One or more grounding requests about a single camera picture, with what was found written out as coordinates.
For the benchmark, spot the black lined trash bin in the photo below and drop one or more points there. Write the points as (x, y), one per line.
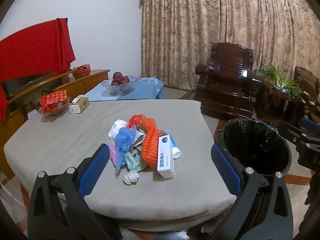
(255, 144)

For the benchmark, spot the blue white paper cup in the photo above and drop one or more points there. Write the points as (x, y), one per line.
(139, 137)

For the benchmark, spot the blue white tube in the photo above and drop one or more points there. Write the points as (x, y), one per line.
(175, 150)

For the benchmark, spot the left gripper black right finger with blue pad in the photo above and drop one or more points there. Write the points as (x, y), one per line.
(262, 209)

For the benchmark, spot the mint green glove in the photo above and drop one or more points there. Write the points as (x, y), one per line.
(134, 160)

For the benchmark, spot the red apples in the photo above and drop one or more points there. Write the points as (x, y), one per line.
(119, 79)

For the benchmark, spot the glass candy dish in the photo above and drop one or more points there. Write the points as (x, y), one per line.
(53, 106)

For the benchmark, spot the red plastic bag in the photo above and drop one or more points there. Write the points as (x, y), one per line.
(134, 120)

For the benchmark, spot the red candy packet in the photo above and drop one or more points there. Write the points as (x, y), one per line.
(61, 93)

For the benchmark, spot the red pumpkin ornament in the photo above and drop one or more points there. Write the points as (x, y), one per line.
(81, 71)

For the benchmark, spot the white tissue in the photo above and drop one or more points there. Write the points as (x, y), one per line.
(115, 128)

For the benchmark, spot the dark wooden armchair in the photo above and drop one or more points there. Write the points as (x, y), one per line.
(227, 84)
(309, 84)

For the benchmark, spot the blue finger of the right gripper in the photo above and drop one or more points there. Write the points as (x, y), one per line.
(310, 125)

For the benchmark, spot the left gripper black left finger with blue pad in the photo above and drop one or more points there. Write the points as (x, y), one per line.
(58, 209)

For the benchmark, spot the beige tissue box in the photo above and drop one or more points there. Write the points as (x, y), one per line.
(79, 104)

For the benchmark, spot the white blue wipes box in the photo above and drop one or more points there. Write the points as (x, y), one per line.
(165, 161)

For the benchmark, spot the pink face mask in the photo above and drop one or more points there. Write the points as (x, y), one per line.
(112, 149)

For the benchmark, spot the green potted plant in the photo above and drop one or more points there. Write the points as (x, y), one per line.
(281, 80)

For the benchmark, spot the glass fruit bowl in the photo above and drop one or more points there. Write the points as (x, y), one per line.
(125, 88)

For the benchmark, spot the beige patterned curtain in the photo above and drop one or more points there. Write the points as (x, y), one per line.
(178, 34)

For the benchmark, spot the light blue tablecloth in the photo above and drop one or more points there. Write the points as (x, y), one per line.
(142, 88)

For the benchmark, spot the blue plastic bag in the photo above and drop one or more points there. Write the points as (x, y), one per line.
(124, 140)

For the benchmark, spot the dark wooden side table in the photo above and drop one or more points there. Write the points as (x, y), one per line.
(273, 107)

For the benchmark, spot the red cloth cover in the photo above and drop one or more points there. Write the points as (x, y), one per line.
(39, 49)

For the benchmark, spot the orange foam fruit net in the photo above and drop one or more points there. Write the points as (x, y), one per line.
(150, 142)

